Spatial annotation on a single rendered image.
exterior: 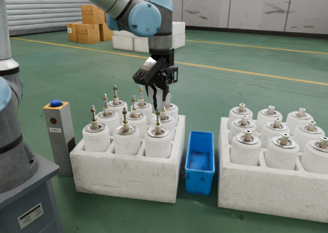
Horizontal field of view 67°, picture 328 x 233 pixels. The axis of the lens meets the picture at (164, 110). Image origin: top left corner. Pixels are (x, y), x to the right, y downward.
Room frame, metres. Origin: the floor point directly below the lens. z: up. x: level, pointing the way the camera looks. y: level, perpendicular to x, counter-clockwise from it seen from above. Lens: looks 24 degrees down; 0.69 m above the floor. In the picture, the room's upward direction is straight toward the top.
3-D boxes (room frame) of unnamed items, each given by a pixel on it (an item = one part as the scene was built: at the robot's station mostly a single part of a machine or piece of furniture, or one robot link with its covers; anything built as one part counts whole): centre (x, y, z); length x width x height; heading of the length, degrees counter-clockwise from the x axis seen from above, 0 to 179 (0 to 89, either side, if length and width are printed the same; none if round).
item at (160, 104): (0.78, 0.00, 0.38); 0.06 x 0.03 x 0.09; 141
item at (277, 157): (0.71, -0.40, 0.16); 0.10 x 0.10 x 0.18
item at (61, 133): (0.88, 0.42, 0.16); 0.07 x 0.07 x 0.31; 81
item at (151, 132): (0.77, 0.02, 0.25); 0.08 x 0.08 x 0.01
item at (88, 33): (4.45, 1.31, 0.15); 0.30 x 0.24 x 0.30; 55
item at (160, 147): (0.77, 0.02, 0.16); 0.10 x 0.10 x 0.18
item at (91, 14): (4.57, 1.23, 0.45); 0.30 x 0.24 x 0.30; 58
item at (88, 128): (0.81, 0.26, 0.25); 0.08 x 0.08 x 0.01
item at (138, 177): (0.91, 0.12, 0.09); 0.39 x 0.39 x 0.18; 81
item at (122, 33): (3.92, 0.50, 0.27); 0.39 x 0.39 x 0.18; 59
